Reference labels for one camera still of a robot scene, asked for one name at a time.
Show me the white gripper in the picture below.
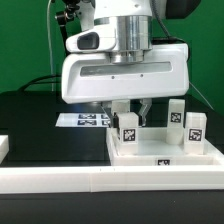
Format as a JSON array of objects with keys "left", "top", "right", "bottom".
[{"left": 61, "top": 44, "right": 189, "bottom": 128}]

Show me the white square tabletop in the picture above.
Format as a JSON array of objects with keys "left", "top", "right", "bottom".
[{"left": 106, "top": 127, "right": 224, "bottom": 166}]

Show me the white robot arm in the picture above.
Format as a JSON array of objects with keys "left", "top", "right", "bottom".
[{"left": 61, "top": 0, "right": 201, "bottom": 120}]

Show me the white obstacle fence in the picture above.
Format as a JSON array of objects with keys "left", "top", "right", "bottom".
[{"left": 0, "top": 135, "right": 224, "bottom": 194}]

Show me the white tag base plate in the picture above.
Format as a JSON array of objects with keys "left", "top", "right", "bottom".
[{"left": 56, "top": 113, "right": 110, "bottom": 127}]

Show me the grey thin cable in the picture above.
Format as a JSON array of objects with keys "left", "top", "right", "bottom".
[{"left": 189, "top": 83, "right": 215, "bottom": 111}]

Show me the black cable bundle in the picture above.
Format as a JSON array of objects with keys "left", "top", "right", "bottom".
[{"left": 18, "top": 73, "right": 63, "bottom": 93}]

